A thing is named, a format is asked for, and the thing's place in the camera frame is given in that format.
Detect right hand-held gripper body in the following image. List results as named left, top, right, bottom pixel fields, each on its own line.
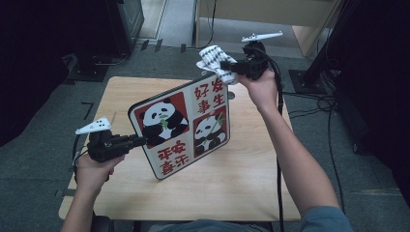
left=241, top=31, right=284, bottom=81

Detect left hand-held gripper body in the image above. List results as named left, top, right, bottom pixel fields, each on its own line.
left=74, top=116, right=133, bottom=163

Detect panda print board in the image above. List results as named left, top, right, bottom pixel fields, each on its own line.
left=128, top=72, right=231, bottom=181

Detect person's right hand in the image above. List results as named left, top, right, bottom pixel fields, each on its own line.
left=237, top=69, right=278, bottom=110

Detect person's left hand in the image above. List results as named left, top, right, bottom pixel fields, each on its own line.
left=73, top=154, right=126, bottom=195

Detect black metal stand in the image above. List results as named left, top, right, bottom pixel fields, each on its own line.
left=288, top=0, right=366, bottom=96

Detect light wooden cabinet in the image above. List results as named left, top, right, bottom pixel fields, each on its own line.
left=194, top=0, right=342, bottom=59

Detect grey floor tape strip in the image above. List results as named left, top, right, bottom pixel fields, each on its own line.
left=54, top=188, right=76, bottom=198

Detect black stand base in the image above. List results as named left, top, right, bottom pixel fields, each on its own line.
left=61, top=52, right=130, bottom=82

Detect dark curtain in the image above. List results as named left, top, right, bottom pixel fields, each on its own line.
left=0, top=0, right=110, bottom=148

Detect black cabinet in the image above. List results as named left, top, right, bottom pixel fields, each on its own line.
left=105, top=0, right=145, bottom=56

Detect person's blue-grey shirt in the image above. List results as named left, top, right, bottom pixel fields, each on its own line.
left=148, top=206, right=356, bottom=232

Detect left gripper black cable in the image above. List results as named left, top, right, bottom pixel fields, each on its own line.
left=71, top=133, right=92, bottom=185

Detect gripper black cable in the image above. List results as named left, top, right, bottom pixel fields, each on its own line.
left=71, top=133, right=92, bottom=185
left=257, top=46, right=287, bottom=232

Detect black hanging cable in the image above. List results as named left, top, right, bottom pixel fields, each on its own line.
left=180, top=0, right=218, bottom=52

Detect black floor cables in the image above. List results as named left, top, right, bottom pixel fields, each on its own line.
left=283, top=91, right=347, bottom=232

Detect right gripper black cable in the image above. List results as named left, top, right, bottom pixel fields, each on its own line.
left=257, top=46, right=287, bottom=232

